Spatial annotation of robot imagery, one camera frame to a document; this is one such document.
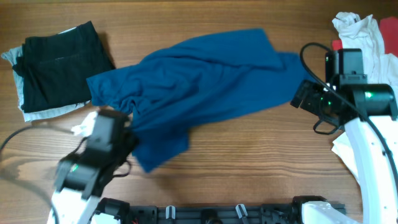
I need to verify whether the blue t-shirt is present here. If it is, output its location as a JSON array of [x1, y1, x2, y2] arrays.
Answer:
[[87, 29, 310, 172]]

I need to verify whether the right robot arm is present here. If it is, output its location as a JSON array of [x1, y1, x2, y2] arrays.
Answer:
[[290, 49, 397, 223]]

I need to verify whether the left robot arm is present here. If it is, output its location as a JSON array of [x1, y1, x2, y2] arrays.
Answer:
[[47, 110, 138, 223]]

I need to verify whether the white shirt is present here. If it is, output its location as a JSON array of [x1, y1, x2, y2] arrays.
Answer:
[[330, 11, 398, 187]]

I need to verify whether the folded black garment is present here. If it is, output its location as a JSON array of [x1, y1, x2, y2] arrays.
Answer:
[[12, 21, 115, 113]]

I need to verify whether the red garment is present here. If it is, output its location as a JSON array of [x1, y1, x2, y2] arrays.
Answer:
[[332, 12, 397, 57]]

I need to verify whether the right black cable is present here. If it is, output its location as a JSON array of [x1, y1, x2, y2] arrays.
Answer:
[[299, 42, 398, 187]]

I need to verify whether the black cable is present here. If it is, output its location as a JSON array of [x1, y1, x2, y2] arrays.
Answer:
[[0, 124, 75, 224], [299, 42, 398, 187]]

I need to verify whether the left black cable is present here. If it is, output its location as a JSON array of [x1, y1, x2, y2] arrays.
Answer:
[[0, 124, 75, 224]]

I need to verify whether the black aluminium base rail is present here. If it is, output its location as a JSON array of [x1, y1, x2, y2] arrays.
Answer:
[[91, 203, 302, 224]]

